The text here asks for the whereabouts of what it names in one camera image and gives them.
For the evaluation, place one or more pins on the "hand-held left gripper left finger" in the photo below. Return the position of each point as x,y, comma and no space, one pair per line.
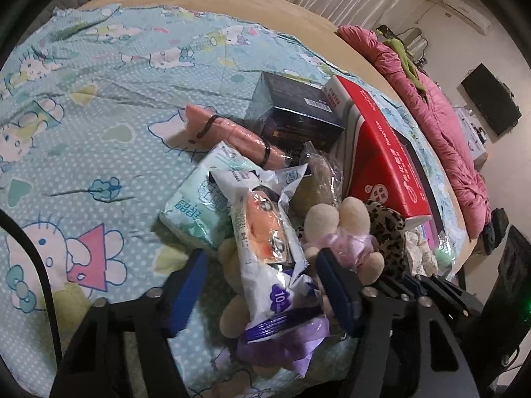
188,294

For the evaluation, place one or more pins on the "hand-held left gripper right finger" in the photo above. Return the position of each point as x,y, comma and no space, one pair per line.
334,290

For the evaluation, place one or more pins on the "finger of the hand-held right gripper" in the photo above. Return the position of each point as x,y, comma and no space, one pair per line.
452,298

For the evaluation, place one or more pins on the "plush bear purple dress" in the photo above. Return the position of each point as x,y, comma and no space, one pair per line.
234,319

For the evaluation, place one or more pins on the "white wet wipes packet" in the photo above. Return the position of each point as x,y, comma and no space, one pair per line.
265,265

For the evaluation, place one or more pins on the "plush bears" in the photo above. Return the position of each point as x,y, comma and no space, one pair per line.
352,215

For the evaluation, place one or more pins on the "plush bear leopard dress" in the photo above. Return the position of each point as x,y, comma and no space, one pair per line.
386,232

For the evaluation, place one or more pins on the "green tissue pack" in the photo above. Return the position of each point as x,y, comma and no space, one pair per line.
195,203

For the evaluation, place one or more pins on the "pink plastic-wrapped packet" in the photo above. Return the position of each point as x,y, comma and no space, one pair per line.
232,132

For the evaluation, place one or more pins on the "green puff in clear bag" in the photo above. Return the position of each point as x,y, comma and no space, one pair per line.
446,257

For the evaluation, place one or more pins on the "white floral cloth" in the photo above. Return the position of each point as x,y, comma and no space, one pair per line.
419,253

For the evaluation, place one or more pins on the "black bag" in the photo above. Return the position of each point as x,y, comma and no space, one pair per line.
495,232

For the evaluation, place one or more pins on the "beige item in clear wrap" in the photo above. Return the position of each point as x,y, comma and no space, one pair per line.
319,178

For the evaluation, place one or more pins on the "red tissue box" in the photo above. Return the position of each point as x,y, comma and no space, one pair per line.
381,161

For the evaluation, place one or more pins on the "blue cartoon cat bedsheet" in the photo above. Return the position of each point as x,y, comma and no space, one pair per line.
124,132

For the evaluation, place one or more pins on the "pink quilt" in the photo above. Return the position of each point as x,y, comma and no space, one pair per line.
439,124

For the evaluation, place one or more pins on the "dark blue box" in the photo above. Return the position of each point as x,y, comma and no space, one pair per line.
290,107

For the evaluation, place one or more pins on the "green cloth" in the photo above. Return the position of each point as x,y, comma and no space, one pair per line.
404,60

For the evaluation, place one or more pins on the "white air conditioner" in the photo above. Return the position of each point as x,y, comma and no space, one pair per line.
466,10

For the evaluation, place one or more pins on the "black wall television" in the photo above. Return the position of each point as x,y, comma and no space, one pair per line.
489,97

